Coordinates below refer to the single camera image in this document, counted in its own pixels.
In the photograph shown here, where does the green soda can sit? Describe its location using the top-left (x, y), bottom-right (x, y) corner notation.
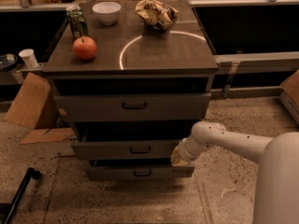
top-left (66, 5), bottom-right (89, 38)

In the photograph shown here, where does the grey drawer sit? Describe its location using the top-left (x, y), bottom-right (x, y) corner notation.
top-left (54, 93), bottom-right (210, 122)
top-left (87, 158), bottom-right (194, 180)
top-left (72, 133), bottom-right (179, 161)

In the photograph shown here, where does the grey top drawer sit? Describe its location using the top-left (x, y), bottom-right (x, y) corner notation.
top-left (54, 93), bottom-right (210, 122)

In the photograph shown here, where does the grey bottom drawer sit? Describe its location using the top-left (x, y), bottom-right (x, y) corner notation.
top-left (87, 158), bottom-right (194, 180)

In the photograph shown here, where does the grey metal frame rail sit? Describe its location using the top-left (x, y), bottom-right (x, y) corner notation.
top-left (213, 51), bottom-right (299, 98)

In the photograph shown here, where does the white paper cup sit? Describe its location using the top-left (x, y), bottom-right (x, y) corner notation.
top-left (19, 49), bottom-right (38, 68)

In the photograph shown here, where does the dark round plate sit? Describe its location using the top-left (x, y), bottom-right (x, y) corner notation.
top-left (0, 54), bottom-right (18, 72)

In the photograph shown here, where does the cardboard box at right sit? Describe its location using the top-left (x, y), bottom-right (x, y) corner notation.
top-left (279, 70), bottom-right (299, 125)

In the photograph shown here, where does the red apple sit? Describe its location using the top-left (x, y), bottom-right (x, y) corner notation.
top-left (73, 36), bottom-right (97, 61)

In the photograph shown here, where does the black metal stand leg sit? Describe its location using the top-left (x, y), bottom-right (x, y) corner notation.
top-left (0, 168), bottom-right (41, 224)

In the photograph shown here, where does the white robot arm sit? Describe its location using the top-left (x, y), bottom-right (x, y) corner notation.
top-left (171, 121), bottom-right (299, 224)

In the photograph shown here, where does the flat cardboard sheet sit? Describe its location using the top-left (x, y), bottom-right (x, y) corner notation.
top-left (20, 128), bottom-right (74, 145)

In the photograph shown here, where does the crumpled chip bag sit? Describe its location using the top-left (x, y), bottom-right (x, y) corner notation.
top-left (135, 0), bottom-right (178, 31)

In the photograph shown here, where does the white bowl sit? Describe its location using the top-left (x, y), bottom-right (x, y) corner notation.
top-left (93, 2), bottom-right (121, 25)

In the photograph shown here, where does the leaning cardboard box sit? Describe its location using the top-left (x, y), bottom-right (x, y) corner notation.
top-left (4, 73), bottom-right (58, 129)

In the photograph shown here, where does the dark grey drawer cabinet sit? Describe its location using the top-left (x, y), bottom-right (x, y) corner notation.
top-left (42, 0), bottom-right (220, 142)

